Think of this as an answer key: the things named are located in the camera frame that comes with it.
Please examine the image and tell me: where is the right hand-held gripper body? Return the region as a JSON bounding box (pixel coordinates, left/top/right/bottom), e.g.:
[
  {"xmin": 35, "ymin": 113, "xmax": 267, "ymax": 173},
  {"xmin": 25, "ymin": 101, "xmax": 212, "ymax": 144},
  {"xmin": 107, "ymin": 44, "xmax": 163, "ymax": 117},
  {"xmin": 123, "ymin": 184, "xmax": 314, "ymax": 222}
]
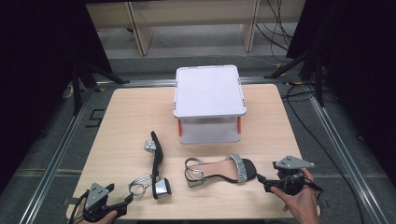
[{"xmin": 272, "ymin": 155, "xmax": 316, "ymax": 197}]

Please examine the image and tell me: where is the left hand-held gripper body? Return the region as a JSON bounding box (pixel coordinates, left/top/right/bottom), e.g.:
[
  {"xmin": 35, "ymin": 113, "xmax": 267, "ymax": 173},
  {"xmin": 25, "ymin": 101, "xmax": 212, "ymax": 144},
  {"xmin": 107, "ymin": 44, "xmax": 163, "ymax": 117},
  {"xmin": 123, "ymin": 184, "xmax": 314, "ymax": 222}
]
[{"xmin": 81, "ymin": 182, "xmax": 117, "ymax": 223}]

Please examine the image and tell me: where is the black silver heeled sandal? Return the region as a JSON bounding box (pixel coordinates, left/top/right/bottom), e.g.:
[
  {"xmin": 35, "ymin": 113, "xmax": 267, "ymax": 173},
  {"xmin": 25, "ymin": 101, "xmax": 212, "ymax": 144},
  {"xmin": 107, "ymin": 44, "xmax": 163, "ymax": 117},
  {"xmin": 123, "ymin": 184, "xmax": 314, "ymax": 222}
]
[
  {"xmin": 183, "ymin": 152, "xmax": 259, "ymax": 189},
  {"xmin": 128, "ymin": 130, "xmax": 173, "ymax": 201}
]

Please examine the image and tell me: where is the white two-tier shoe rack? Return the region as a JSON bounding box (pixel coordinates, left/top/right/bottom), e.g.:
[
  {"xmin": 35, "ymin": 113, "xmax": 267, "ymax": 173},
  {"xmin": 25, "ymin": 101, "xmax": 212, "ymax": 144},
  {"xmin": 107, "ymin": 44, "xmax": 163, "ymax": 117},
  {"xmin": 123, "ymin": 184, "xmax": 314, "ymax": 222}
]
[{"xmin": 172, "ymin": 64, "xmax": 248, "ymax": 146}]

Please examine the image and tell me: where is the person's left hand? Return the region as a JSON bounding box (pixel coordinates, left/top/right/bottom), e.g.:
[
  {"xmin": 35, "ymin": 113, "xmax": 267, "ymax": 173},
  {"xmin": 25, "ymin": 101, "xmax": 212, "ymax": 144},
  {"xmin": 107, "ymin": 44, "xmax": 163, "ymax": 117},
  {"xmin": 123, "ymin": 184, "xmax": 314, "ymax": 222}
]
[{"xmin": 74, "ymin": 199, "xmax": 120, "ymax": 224}]

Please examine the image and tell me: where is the person's right hand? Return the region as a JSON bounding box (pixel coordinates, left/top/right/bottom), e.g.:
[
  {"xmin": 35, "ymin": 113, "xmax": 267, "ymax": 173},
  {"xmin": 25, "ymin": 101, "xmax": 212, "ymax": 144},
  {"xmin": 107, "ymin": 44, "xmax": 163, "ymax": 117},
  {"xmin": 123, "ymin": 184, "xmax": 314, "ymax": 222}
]
[{"xmin": 269, "ymin": 167, "xmax": 321, "ymax": 224}]

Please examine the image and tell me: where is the black metal stand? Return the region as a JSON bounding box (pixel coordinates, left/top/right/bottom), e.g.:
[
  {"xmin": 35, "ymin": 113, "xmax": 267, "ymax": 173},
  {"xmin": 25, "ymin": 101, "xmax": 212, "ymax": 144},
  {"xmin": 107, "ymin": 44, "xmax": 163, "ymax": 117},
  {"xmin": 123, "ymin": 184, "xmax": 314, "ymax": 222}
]
[
  {"xmin": 262, "ymin": 43, "xmax": 327, "ymax": 108},
  {"xmin": 70, "ymin": 59, "xmax": 131, "ymax": 117}
]

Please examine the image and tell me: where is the black curtain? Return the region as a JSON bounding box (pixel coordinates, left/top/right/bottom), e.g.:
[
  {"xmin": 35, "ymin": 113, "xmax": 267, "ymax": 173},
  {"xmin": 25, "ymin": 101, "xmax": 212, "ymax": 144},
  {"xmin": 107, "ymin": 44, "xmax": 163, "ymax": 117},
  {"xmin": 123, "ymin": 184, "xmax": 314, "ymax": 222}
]
[
  {"xmin": 285, "ymin": 0, "xmax": 396, "ymax": 189},
  {"xmin": 0, "ymin": 0, "xmax": 114, "ymax": 194}
]

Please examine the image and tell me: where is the beige wooden desk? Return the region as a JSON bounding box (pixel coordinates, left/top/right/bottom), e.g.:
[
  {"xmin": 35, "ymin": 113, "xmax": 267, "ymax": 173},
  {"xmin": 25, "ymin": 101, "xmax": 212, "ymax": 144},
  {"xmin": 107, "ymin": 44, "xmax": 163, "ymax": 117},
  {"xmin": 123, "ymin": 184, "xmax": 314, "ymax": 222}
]
[{"xmin": 85, "ymin": 0, "xmax": 306, "ymax": 57}]

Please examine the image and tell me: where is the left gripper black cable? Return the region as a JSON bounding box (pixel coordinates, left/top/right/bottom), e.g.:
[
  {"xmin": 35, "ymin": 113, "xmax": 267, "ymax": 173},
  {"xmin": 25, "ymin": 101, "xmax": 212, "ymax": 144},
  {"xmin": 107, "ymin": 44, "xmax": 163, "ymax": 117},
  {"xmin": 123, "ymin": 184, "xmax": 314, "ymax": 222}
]
[{"xmin": 67, "ymin": 189, "xmax": 91, "ymax": 224}]

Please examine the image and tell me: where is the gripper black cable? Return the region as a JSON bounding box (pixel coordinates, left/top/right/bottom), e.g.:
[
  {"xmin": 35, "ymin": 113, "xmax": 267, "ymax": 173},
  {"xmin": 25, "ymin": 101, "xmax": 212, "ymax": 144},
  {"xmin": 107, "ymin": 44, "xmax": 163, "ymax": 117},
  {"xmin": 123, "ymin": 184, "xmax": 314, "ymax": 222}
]
[
  {"xmin": 304, "ymin": 178, "xmax": 325, "ymax": 216},
  {"xmin": 67, "ymin": 189, "xmax": 91, "ymax": 224}
]

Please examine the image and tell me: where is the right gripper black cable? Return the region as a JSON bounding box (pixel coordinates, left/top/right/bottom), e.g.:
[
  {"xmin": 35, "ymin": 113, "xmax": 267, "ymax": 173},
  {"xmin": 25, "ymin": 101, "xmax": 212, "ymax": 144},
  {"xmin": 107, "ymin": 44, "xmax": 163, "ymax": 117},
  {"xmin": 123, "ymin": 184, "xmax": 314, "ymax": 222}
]
[{"xmin": 304, "ymin": 178, "xmax": 325, "ymax": 216}]

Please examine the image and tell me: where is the black floor cable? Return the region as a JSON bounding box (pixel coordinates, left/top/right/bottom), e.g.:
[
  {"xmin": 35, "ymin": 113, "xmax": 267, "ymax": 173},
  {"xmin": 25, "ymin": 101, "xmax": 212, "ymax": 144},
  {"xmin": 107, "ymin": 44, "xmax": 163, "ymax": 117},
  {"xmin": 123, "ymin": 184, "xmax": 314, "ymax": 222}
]
[{"xmin": 280, "ymin": 83, "xmax": 366, "ymax": 224}]

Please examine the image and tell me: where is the aluminium floor rail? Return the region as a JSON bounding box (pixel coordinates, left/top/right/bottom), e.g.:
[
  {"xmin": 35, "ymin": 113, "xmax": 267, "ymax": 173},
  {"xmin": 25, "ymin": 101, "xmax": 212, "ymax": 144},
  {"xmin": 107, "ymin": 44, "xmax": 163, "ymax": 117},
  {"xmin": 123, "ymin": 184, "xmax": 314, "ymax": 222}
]
[
  {"xmin": 305, "ymin": 90, "xmax": 390, "ymax": 224},
  {"xmin": 95, "ymin": 76, "xmax": 294, "ymax": 89},
  {"xmin": 18, "ymin": 87, "xmax": 98, "ymax": 224}
]

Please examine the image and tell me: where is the thin white cable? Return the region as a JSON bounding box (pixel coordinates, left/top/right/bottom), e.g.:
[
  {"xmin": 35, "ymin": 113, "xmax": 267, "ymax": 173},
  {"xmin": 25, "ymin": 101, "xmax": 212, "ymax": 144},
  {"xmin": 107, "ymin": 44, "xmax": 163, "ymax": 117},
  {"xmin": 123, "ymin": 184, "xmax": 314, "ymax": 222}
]
[{"xmin": 238, "ymin": 53, "xmax": 282, "ymax": 68}]

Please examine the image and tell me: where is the bundle of black cables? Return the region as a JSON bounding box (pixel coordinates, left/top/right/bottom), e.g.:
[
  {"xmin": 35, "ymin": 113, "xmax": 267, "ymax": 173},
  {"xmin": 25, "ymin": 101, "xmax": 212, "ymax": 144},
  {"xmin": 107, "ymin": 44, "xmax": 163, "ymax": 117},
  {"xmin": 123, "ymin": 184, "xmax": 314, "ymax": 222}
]
[{"xmin": 254, "ymin": 0, "xmax": 294, "ymax": 53}]

